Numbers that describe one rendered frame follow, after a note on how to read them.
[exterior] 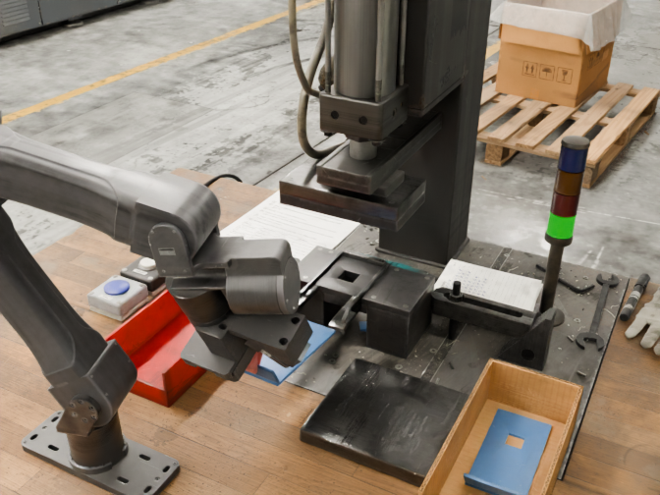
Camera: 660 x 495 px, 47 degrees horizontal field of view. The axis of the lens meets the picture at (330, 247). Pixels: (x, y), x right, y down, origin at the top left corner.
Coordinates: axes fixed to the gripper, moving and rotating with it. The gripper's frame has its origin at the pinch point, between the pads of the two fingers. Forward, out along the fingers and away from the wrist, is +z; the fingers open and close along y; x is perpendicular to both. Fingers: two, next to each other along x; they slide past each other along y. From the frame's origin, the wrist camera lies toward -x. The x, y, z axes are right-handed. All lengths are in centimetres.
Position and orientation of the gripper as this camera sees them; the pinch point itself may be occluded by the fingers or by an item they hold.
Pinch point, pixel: (250, 365)
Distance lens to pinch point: 91.8
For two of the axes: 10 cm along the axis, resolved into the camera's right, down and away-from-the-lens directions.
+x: -8.7, -2.5, 4.3
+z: 2.2, 5.9, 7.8
